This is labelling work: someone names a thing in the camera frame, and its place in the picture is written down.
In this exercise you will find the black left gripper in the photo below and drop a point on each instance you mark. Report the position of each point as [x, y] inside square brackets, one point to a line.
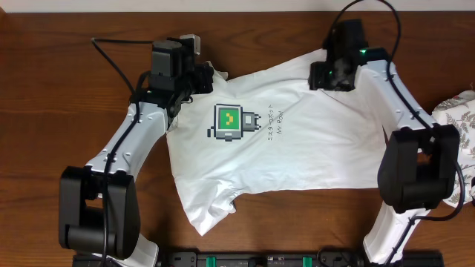
[202, 72]

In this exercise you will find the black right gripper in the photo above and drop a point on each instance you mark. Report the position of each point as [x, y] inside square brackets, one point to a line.
[317, 78]

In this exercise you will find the white printed t-shirt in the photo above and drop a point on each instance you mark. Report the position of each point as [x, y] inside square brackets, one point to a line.
[267, 131]

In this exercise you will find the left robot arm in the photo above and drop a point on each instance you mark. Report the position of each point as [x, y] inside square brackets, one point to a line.
[99, 216]

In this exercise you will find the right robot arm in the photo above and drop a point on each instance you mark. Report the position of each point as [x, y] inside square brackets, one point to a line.
[419, 167]

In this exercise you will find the fern print fabric container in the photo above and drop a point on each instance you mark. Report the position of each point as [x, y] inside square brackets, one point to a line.
[459, 112]

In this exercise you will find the black mounting rail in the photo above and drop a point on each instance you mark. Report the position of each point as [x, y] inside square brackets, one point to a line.
[331, 258]

